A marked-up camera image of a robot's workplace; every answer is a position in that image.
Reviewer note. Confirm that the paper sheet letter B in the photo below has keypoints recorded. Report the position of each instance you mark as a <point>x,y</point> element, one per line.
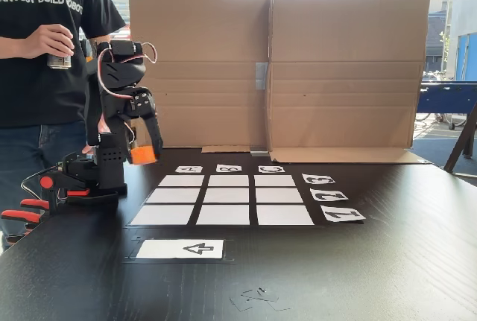
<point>229,168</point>

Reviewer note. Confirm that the grey tape strip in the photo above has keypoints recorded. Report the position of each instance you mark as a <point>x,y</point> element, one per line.
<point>261,75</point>
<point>259,153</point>

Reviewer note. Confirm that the paper sheet letter A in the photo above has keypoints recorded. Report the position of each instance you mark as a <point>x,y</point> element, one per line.
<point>189,169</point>

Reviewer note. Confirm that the paper sheet number 2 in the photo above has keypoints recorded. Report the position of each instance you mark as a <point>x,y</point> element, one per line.
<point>328,194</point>

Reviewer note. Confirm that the white arrow paper sheet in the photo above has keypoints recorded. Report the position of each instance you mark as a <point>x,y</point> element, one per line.
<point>167,249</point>

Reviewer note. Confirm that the paper sheet number 3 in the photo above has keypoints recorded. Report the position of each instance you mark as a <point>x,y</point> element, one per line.
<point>318,179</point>

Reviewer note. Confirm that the white nine-square grid sheet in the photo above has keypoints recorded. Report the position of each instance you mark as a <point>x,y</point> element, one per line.
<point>225,215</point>

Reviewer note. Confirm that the silver drink can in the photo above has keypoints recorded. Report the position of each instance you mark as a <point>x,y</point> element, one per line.
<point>59,62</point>

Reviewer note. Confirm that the brown cardboard panel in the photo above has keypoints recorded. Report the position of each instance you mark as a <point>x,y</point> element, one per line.
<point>208,38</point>
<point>346,56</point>

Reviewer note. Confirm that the person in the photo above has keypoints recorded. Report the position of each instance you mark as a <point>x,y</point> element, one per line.
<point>37,94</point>

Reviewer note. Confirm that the dark wooden stand leg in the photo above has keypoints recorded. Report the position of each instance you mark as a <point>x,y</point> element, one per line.
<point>460,142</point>

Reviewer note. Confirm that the person's left hand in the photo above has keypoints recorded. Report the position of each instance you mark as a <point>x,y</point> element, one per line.
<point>88,149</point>

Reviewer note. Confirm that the paper sheet letter C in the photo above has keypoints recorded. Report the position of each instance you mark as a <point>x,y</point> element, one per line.
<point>272,169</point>

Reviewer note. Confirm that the person's right hand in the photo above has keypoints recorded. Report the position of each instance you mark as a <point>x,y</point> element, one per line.
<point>50,41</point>

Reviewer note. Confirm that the round orange token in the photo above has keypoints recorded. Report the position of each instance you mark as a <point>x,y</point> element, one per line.
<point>142,155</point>

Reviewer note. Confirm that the black red bar clamp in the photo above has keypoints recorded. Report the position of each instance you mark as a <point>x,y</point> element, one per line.
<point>46,182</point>
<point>22,216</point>

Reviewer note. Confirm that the paper sheet number 1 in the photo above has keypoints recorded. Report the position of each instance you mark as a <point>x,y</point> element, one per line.
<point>343,213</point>

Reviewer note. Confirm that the blue foosball table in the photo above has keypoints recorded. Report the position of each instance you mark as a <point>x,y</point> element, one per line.
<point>443,97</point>

